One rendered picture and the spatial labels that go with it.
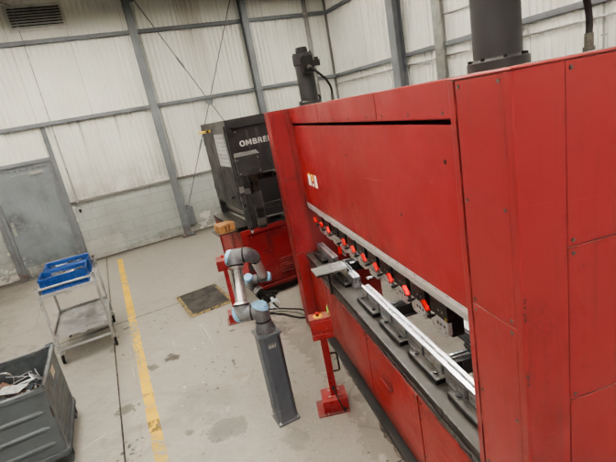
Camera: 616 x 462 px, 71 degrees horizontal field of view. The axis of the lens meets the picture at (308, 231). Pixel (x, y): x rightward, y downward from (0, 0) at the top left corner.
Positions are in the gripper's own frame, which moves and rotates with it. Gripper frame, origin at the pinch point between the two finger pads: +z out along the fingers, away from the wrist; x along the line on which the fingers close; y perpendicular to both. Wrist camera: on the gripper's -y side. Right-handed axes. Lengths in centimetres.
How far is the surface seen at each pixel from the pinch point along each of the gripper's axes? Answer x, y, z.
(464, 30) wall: 161, -543, -156
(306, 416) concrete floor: -57, 21, 65
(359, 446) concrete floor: -32, 24, 112
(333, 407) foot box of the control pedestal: -43, 8, 78
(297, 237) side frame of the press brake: -2, -82, -56
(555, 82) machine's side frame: 234, 91, 130
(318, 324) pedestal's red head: 21.6, 7.5, 44.3
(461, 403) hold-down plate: 91, 50, 149
